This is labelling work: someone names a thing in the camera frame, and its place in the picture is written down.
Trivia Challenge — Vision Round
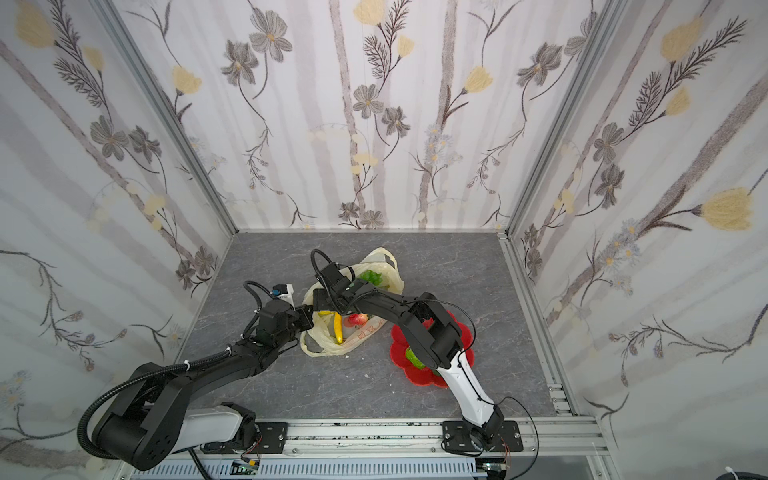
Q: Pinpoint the bright green bumpy fake fruit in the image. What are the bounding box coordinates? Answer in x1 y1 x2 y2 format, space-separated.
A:
405 347 425 370

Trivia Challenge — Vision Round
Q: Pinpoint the red flower-shaped plastic plate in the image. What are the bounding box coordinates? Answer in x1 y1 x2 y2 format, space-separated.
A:
389 323 475 389

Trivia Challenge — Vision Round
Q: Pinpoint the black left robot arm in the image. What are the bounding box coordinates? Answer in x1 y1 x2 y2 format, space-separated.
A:
76 298 314 471

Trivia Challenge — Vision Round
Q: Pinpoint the yellow fake banana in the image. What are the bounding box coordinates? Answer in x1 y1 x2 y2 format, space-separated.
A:
318 311 344 345

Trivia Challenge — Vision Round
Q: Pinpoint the red fake strawberry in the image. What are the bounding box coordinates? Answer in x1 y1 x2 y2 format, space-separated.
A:
345 313 369 327

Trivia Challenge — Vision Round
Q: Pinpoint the green fake grape bunch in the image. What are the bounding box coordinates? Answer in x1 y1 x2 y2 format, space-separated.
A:
358 269 385 286

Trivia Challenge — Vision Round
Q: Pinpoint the black corrugated cable conduit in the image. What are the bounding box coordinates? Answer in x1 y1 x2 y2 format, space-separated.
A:
76 350 235 480

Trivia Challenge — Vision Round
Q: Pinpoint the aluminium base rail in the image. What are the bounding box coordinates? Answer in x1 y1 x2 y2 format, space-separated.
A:
110 416 619 480

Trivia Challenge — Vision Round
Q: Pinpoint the aluminium frame post left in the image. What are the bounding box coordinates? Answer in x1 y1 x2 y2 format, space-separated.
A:
89 0 239 237

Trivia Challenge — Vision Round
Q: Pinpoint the aluminium frame post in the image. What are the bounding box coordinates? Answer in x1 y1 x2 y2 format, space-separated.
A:
504 0 629 239
89 0 239 237

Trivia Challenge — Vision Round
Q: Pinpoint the aluminium frame post right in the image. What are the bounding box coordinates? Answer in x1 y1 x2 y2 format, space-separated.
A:
504 0 629 239

